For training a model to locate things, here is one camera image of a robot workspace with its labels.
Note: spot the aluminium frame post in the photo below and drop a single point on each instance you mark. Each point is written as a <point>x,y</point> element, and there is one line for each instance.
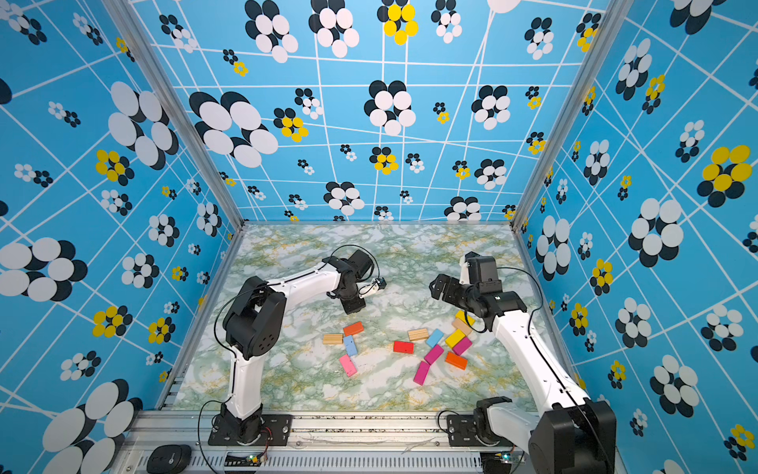
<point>155,73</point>
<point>613,21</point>

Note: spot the natural wood block left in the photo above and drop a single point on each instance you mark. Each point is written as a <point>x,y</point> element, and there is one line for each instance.
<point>333,339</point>

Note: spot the pink block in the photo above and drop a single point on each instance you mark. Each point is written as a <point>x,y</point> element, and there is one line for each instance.
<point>348,365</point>

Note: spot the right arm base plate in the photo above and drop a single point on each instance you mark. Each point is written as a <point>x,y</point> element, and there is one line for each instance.
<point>462,432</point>

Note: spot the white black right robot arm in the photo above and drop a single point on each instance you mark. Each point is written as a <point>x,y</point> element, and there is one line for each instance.
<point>569,433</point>

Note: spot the magenta block middle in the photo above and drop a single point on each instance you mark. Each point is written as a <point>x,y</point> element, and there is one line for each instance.
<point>434,354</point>

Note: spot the orange-red block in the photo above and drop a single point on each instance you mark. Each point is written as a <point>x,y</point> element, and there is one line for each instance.
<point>353,329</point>

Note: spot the natural wood block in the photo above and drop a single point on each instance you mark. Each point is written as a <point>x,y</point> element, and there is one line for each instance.
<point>462,326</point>
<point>418,335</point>
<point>333,339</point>

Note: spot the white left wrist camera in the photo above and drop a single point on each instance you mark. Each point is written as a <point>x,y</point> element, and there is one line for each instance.
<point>377,285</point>

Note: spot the orange block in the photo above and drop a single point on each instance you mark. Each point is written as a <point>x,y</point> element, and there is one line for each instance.
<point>456,361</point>

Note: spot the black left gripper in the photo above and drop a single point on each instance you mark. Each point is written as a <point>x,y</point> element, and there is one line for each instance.
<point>353,308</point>

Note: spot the small light blue block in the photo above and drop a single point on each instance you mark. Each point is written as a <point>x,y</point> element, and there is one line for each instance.
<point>434,338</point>

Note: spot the natural wood block centre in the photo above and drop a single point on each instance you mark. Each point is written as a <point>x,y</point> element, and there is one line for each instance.
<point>418,335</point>

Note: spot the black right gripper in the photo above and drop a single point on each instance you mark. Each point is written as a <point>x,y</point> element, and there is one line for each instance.
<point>453,284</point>

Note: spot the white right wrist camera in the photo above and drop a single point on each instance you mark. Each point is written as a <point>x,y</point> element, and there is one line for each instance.
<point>469,264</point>

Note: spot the magenta block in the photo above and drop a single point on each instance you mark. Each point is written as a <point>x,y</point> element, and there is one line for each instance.
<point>422,373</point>
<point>462,346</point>
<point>434,354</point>

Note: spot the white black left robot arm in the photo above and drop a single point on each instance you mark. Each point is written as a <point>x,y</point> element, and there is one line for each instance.
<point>253,325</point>

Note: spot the magenta block lower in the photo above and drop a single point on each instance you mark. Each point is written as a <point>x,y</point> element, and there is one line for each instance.
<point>422,373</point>

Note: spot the yellow block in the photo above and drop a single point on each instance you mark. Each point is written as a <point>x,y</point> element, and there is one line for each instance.
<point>455,338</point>

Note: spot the red block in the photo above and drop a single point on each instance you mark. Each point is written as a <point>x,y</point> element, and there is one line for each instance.
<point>401,347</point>

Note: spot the natural wood block right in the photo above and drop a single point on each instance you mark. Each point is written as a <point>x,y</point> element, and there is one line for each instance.
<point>462,326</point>

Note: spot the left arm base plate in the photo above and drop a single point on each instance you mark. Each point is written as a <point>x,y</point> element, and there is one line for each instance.
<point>271,429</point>

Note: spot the aluminium frame post left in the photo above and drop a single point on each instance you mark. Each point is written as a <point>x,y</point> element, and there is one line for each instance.
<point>155,73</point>

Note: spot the aluminium frame post right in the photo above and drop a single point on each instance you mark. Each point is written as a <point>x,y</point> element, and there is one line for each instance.
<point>613,21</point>

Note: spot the magenta block upper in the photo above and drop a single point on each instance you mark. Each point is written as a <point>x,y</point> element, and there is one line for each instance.
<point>462,346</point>

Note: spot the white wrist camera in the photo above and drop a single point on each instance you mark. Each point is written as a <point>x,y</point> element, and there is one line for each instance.
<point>377,285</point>
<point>469,264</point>

